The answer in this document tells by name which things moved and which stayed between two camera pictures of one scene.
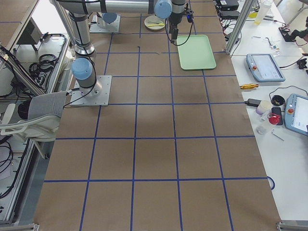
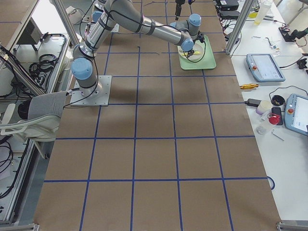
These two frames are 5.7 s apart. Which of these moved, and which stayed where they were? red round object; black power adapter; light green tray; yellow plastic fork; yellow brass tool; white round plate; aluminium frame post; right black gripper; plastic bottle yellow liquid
Moved: white round plate; yellow plastic fork; right black gripper
Stayed: yellow brass tool; red round object; plastic bottle yellow liquid; aluminium frame post; light green tray; black power adapter
